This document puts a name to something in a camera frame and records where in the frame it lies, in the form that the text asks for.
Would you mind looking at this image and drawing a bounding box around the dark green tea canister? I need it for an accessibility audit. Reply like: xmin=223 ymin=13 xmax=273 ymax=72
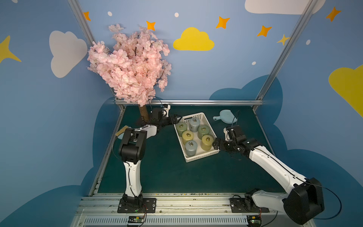
xmin=198 ymin=125 xmax=210 ymax=140

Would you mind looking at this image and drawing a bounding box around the right aluminium frame post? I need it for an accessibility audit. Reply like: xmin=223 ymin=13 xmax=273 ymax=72
xmin=252 ymin=0 xmax=325 ymax=113

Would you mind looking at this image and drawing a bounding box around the pink cherry blossom tree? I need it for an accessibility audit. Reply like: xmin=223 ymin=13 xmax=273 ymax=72
xmin=88 ymin=24 xmax=172 ymax=123

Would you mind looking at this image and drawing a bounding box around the light blue plastic dustpan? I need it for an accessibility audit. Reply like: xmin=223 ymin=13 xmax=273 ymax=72
xmin=213 ymin=109 xmax=237 ymax=124

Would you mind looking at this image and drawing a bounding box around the blue grey tea canister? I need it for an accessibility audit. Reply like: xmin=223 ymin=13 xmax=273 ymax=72
xmin=189 ymin=117 xmax=200 ymax=132
xmin=185 ymin=140 xmax=198 ymax=157

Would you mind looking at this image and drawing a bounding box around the rear aluminium frame rail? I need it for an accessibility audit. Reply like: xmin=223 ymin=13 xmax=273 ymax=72
xmin=147 ymin=99 xmax=263 ymax=106

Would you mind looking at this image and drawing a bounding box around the right side floor rail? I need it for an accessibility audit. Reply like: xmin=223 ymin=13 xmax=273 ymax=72
xmin=252 ymin=106 xmax=275 ymax=155

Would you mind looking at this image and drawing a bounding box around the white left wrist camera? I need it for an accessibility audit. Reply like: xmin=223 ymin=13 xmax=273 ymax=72
xmin=162 ymin=104 xmax=171 ymax=117

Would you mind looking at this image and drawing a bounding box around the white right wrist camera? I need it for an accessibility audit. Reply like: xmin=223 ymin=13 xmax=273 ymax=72
xmin=223 ymin=127 xmax=234 ymax=141

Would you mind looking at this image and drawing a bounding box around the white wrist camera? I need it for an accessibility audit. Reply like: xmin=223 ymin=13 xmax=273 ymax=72
xmin=223 ymin=127 xmax=234 ymax=141
xmin=162 ymin=104 xmax=171 ymax=117

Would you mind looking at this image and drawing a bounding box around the front aluminium mounting rail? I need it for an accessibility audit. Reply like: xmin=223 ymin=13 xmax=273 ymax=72
xmin=71 ymin=193 xmax=297 ymax=227

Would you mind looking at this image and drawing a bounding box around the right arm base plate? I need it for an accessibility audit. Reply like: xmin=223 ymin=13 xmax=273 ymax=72
xmin=229 ymin=197 xmax=269 ymax=213

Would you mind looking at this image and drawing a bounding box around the aluminium frame post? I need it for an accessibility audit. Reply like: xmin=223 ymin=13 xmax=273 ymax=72
xmin=252 ymin=0 xmax=325 ymax=113
xmin=67 ymin=0 xmax=125 ymax=111

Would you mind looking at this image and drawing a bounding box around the brown tree base plate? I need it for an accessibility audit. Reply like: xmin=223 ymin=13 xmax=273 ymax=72
xmin=135 ymin=116 xmax=153 ymax=127

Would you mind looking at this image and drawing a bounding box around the floor rail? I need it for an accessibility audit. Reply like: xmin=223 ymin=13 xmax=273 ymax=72
xmin=88 ymin=105 xmax=125 ymax=197
xmin=252 ymin=106 xmax=275 ymax=155

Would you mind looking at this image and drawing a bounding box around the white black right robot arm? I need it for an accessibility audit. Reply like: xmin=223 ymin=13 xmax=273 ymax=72
xmin=212 ymin=125 xmax=325 ymax=225

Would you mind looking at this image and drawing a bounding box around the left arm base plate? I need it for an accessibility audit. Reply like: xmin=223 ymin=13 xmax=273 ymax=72
xmin=117 ymin=197 xmax=157 ymax=213

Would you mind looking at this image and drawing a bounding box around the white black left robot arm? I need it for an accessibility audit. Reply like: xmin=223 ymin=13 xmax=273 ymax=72
xmin=118 ymin=105 xmax=182 ymax=210

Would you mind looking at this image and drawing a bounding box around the left aluminium frame post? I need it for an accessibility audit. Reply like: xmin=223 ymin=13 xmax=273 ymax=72
xmin=67 ymin=0 xmax=125 ymax=111

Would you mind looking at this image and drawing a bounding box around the left side floor rail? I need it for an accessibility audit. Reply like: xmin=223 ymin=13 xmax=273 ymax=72
xmin=88 ymin=105 xmax=125 ymax=197

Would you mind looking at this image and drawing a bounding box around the blue hand brush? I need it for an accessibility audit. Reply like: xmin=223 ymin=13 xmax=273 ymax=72
xmin=115 ymin=125 xmax=130 ymax=140

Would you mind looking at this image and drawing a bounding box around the white perforated plastic basket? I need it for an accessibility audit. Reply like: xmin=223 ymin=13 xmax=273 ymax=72
xmin=174 ymin=112 xmax=219 ymax=163

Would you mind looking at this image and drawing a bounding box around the yellow green tea canister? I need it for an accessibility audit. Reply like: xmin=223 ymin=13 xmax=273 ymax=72
xmin=181 ymin=130 xmax=194 ymax=145

